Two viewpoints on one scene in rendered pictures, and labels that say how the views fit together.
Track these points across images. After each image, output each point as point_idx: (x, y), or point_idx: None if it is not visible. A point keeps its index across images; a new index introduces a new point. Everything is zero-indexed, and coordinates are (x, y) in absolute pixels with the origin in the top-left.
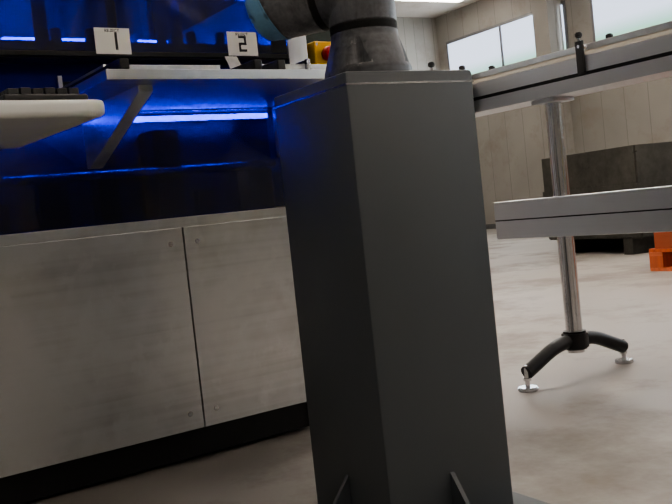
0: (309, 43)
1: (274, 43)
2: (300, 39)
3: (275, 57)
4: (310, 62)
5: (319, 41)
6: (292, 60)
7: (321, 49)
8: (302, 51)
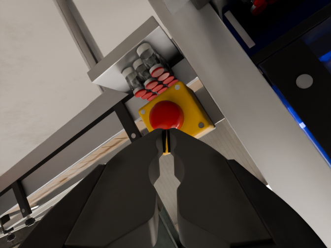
0: (211, 126)
1: (306, 60)
2: (241, 113)
3: (285, 34)
4: (192, 94)
5: (196, 135)
6: (239, 57)
7: (185, 121)
8: (224, 91)
